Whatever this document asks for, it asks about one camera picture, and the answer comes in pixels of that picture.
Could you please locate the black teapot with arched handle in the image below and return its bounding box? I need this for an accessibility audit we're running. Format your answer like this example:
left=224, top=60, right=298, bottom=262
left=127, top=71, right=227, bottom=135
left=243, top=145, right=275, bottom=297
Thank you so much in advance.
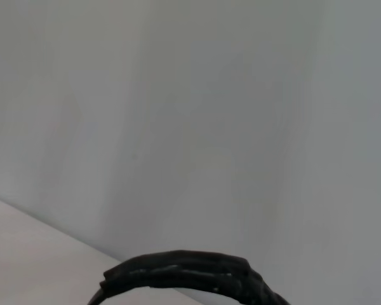
left=86, top=249, right=292, bottom=305

